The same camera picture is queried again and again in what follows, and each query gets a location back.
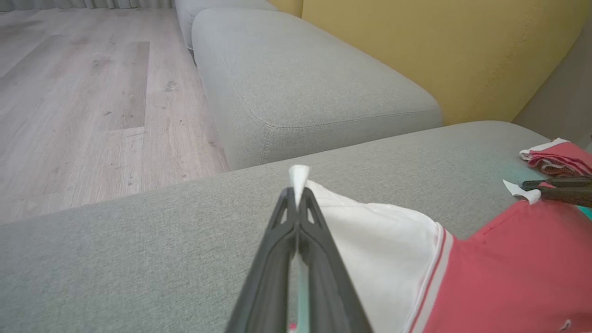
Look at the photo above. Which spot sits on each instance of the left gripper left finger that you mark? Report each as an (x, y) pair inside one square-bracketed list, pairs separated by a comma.
[(268, 277)]

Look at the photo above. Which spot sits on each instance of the grey sofa seat cushion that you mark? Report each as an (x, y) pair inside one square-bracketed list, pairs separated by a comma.
[(208, 3), (300, 74)]

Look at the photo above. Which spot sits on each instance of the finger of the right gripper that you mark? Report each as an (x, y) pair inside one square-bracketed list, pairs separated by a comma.
[(573, 195), (564, 182)]

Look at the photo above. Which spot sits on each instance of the red white-striped shorts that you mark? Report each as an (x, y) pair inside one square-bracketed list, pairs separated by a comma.
[(564, 157)]

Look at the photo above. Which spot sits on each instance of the wide grey sofa seat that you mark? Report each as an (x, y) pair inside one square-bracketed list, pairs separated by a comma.
[(138, 259)]

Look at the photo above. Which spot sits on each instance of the grey pleated curtain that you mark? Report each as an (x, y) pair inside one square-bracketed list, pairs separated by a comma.
[(69, 3)]

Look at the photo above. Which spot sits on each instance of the yellow sofa backrest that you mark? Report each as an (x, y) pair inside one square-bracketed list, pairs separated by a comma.
[(439, 46)]

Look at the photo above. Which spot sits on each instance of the grey sofa back cushion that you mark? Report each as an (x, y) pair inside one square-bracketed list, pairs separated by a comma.
[(564, 101)]

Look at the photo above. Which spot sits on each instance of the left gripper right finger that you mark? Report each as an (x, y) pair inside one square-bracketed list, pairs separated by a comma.
[(328, 286)]

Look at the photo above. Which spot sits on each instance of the red white Bulls jersey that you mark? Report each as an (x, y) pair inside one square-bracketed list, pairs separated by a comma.
[(508, 277)]

